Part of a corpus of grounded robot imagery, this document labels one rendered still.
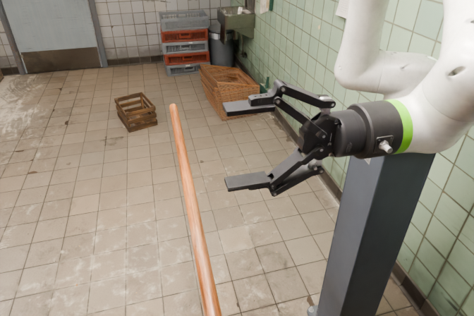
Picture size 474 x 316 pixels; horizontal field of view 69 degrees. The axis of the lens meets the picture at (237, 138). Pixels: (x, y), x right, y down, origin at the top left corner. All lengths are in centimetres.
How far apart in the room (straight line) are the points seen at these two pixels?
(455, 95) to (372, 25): 49
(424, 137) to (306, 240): 186
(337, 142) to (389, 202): 77
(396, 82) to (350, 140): 58
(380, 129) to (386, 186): 70
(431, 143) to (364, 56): 49
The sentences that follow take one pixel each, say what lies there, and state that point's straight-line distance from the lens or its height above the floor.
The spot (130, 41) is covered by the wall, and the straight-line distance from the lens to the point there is 528.
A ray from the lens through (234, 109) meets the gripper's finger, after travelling 48.
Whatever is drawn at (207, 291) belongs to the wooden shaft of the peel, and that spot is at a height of 121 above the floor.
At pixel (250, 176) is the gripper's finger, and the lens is 57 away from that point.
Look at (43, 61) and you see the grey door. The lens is 548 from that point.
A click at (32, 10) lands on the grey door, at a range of 531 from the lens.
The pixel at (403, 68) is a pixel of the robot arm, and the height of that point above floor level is 142.
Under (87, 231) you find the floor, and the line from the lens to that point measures 262.
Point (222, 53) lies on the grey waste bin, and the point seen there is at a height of 23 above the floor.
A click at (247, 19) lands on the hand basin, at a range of 417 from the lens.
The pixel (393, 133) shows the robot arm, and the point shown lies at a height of 151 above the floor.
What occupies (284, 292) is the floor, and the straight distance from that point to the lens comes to 216.
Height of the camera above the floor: 178
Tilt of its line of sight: 32 degrees down
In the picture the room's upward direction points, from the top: straight up
